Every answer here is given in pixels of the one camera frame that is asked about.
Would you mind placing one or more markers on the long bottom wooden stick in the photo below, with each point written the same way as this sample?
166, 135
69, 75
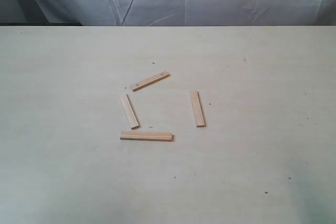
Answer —
146, 136

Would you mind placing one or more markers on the wooden stick with holes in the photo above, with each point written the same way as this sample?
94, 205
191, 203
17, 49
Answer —
150, 80

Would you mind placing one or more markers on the short wooden stick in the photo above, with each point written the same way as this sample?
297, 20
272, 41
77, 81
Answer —
129, 112

